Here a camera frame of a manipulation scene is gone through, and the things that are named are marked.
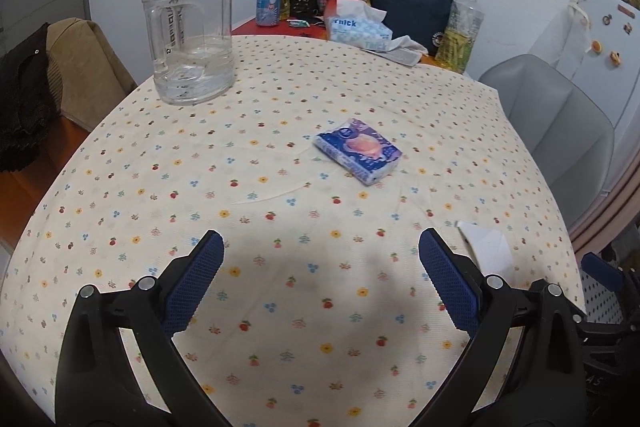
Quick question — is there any brown upholstered chair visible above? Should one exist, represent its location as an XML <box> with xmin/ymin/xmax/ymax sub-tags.
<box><xmin>45</xmin><ymin>17</ymin><xmax>139</xmax><ymax>134</ymax></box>

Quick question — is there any dark brown cloth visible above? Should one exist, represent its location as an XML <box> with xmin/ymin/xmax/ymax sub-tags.
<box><xmin>0</xmin><ymin>26</ymin><xmax>61</xmax><ymax>174</ymax></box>

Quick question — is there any grey chair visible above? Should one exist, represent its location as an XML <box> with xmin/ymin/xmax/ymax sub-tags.
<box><xmin>478</xmin><ymin>54</ymin><xmax>616</xmax><ymax>229</ymax></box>

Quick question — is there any clear plastic water jug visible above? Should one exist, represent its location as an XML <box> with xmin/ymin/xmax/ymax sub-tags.
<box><xmin>140</xmin><ymin>0</ymin><xmax>236</xmax><ymax>106</ymax></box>

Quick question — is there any white fridge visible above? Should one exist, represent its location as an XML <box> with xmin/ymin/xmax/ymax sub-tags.
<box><xmin>564</xmin><ymin>0</ymin><xmax>640</xmax><ymax>198</ymax></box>

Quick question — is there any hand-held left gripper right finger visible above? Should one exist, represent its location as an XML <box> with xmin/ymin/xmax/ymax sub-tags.
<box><xmin>417</xmin><ymin>227</ymin><xmax>588</xmax><ymax>427</ymax></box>

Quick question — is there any blue tissue packet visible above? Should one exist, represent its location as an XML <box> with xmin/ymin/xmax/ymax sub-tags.
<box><xmin>313</xmin><ymin>117</ymin><xmax>404</xmax><ymax>186</ymax></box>

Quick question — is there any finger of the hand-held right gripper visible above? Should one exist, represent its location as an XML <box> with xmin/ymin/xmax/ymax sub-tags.
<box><xmin>580</xmin><ymin>251</ymin><xmax>629</xmax><ymax>296</ymax></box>

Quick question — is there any white hanging cloth bag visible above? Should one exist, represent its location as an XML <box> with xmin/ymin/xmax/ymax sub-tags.
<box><xmin>529</xmin><ymin>1</ymin><xmax>594</xmax><ymax>84</ymax></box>

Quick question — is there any navy lunch bag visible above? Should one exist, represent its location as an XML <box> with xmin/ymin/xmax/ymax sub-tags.
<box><xmin>368</xmin><ymin>0</ymin><xmax>454</xmax><ymax>58</ymax></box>

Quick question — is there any floral tablecloth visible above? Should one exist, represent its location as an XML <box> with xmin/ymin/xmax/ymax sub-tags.
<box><xmin>0</xmin><ymin>34</ymin><xmax>589</xmax><ymax>427</ymax></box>

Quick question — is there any plastic bottle with yellow liquid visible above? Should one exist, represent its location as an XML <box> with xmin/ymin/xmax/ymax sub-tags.
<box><xmin>434</xmin><ymin>0</ymin><xmax>486</xmax><ymax>74</ymax></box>

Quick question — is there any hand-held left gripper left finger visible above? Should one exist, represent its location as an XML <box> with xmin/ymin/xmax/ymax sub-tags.
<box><xmin>54</xmin><ymin>229</ymin><xmax>226</xmax><ymax>427</ymax></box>

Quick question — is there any white paper sheet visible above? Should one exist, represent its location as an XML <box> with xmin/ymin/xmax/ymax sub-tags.
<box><xmin>457</xmin><ymin>220</ymin><xmax>515</xmax><ymax>279</ymax></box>

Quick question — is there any white crumpled cloth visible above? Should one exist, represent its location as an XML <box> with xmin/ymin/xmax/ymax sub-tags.
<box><xmin>367</xmin><ymin>35</ymin><xmax>429</xmax><ymax>68</ymax></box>

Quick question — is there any white soft tissue pack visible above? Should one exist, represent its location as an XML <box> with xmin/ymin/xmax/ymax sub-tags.
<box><xmin>324</xmin><ymin>0</ymin><xmax>392</xmax><ymax>53</ymax></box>

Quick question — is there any blue drink can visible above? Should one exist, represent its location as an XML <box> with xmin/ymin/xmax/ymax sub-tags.
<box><xmin>255</xmin><ymin>0</ymin><xmax>284</xmax><ymax>28</ymax></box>

